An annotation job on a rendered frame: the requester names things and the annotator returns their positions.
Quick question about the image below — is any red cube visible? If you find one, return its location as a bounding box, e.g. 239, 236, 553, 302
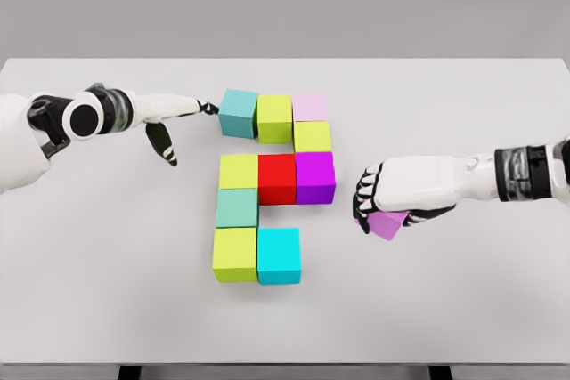
257, 153, 298, 206

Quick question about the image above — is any yellow-green cube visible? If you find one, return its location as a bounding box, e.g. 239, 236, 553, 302
292, 120, 334, 155
211, 226, 259, 284
254, 93, 294, 145
218, 153, 260, 190

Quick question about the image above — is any mint green cube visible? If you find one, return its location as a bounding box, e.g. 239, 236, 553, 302
215, 188, 259, 230

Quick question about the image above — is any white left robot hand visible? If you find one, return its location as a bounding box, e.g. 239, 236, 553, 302
141, 93, 221, 167

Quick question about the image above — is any bright cyan cube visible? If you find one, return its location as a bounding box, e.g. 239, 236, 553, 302
256, 227, 303, 286

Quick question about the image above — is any vivid purple cube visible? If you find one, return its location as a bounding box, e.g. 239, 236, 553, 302
295, 150, 337, 206

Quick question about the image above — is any orchid purple cube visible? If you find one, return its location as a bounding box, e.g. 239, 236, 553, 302
354, 211, 409, 243

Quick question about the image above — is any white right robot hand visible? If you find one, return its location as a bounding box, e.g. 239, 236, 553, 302
352, 155, 460, 235

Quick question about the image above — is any pale pink cube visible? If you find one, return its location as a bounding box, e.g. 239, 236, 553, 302
291, 93, 330, 124

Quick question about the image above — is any teal blue cube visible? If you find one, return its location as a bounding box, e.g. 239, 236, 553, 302
217, 88, 260, 141

